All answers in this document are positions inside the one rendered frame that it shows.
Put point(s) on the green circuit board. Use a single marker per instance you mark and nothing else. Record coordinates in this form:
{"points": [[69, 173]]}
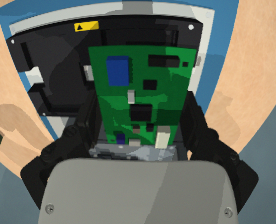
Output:
{"points": [[141, 91]]}

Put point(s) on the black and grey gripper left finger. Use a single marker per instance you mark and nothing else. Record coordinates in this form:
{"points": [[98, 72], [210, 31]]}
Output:
{"points": [[76, 141]]}

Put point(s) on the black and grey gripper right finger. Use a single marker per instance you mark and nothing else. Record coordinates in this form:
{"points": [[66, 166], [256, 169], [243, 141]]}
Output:
{"points": [[197, 134]]}

